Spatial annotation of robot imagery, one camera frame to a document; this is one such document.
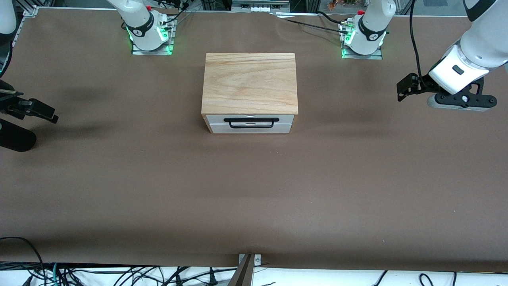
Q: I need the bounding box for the brown slanted post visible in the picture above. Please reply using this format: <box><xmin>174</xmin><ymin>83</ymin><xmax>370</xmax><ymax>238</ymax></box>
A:
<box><xmin>228</xmin><ymin>254</ymin><xmax>255</xmax><ymax>286</ymax></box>

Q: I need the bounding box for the brown table cover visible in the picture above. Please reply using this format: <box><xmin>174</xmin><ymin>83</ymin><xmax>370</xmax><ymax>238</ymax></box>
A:
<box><xmin>0</xmin><ymin>8</ymin><xmax>508</xmax><ymax>274</ymax></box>

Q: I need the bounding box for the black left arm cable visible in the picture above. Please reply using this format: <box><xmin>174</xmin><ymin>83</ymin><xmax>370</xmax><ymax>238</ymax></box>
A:
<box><xmin>408</xmin><ymin>0</ymin><xmax>424</xmax><ymax>80</ymax></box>

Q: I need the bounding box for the black looping floor cable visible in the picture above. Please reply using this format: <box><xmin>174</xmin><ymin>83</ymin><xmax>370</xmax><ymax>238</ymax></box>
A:
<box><xmin>0</xmin><ymin>237</ymin><xmax>45</xmax><ymax>286</ymax></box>

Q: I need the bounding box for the aluminium frame rail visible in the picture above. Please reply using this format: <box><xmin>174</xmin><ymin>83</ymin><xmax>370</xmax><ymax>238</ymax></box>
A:
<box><xmin>11</xmin><ymin>6</ymin><xmax>39</xmax><ymax>50</ymax></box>

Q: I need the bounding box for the small metal bracket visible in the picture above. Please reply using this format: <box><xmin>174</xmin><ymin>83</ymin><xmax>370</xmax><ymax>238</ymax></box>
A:
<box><xmin>238</xmin><ymin>254</ymin><xmax>262</xmax><ymax>267</ymax></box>

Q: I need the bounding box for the grey electrical box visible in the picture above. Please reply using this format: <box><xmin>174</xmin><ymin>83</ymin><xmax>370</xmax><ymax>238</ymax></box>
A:
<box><xmin>232</xmin><ymin>0</ymin><xmax>291</xmax><ymax>13</ymax></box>

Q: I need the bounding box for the black cylindrical object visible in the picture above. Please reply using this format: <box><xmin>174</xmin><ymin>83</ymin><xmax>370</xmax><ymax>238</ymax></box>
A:
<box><xmin>0</xmin><ymin>119</ymin><xmax>37</xmax><ymax>153</ymax></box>

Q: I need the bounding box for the white drawer front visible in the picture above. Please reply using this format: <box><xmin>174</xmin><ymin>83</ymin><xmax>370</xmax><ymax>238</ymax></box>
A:
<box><xmin>209</xmin><ymin>123</ymin><xmax>293</xmax><ymax>134</ymax></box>

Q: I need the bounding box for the black base cable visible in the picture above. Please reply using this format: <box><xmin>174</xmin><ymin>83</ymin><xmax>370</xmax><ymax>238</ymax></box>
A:
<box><xmin>159</xmin><ymin>0</ymin><xmax>200</xmax><ymax>28</ymax></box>

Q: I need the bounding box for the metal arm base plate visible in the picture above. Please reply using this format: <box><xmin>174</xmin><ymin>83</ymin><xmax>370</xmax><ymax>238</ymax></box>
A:
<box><xmin>341</xmin><ymin>20</ymin><xmax>384</xmax><ymax>60</ymax></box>
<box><xmin>131</xmin><ymin>16</ymin><xmax>175</xmax><ymax>56</ymax></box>

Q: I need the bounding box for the long black table cable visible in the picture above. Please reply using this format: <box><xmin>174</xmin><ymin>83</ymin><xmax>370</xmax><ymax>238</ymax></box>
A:
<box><xmin>274</xmin><ymin>11</ymin><xmax>350</xmax><ymax>35</ymax></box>

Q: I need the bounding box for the black metal drawer handle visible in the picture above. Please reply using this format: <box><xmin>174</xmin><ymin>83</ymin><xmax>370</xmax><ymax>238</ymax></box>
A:
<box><xmin>223</xmin><ymin>117</ymin><xmax>280</xmax><ymax>129</ymax></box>

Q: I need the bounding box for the light wooden drawer cabinet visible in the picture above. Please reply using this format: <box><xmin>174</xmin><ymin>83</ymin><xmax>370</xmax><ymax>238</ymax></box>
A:
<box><xmin>201</xmin><ymin>53</ymin><xmax>299</xmax><ymax>134</ymax></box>

